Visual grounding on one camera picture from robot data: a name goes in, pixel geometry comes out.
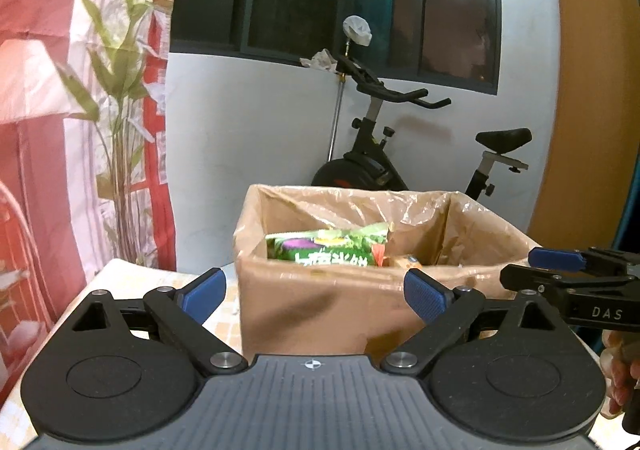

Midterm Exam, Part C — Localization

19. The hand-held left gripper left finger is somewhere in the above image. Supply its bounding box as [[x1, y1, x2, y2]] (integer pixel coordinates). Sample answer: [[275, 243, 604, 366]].
[[60, 267, 249, 377]]

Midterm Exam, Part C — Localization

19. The white crumpled rag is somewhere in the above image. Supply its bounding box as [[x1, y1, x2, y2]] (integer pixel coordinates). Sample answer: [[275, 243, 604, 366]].
[[299, 49, 341, 72]]

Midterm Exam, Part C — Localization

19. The black exercise bike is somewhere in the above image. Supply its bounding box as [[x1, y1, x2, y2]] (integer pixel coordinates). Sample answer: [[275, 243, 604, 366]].
[[311, 55, 532, 203]]

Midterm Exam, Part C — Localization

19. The clear plastic box liner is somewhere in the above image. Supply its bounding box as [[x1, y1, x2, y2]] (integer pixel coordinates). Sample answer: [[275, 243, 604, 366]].
[[235, 183, 541, 277]]

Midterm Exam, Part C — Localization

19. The person's right hand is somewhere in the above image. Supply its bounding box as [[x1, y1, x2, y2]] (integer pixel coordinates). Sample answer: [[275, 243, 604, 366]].
[[600, 329, 640, 420]]

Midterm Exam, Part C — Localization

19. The metal pole plastic-wrapped top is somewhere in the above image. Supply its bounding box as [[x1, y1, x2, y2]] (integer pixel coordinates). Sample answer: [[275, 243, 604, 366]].
[[327, 15, 374, 164]]

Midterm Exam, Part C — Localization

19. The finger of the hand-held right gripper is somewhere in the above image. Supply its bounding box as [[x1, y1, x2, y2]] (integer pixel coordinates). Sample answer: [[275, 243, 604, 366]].
[[500, 263, 622, 294], [528, 246, 640, 276]]

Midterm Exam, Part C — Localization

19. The brown cardboard box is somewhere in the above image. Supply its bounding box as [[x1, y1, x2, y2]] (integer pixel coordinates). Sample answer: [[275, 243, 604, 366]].
[[232, 183, 543, 357]]

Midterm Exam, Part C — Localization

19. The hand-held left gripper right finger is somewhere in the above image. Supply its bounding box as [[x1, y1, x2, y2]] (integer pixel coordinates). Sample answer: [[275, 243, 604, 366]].
[[381, 268, 573, 377]]

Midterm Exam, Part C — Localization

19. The yellow wooden door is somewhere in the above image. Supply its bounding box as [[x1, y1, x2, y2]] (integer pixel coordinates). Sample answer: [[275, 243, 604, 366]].
[[527, 0, 640, 252]]

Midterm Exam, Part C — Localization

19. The printed room backdrop cloth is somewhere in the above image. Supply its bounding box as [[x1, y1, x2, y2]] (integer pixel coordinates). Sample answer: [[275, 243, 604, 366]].
[[0, 0, 188, 381]]

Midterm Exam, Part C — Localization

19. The green snack bag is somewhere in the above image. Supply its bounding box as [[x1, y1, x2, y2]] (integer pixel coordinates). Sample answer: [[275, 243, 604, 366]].
[[265, 223, 396, 269]]

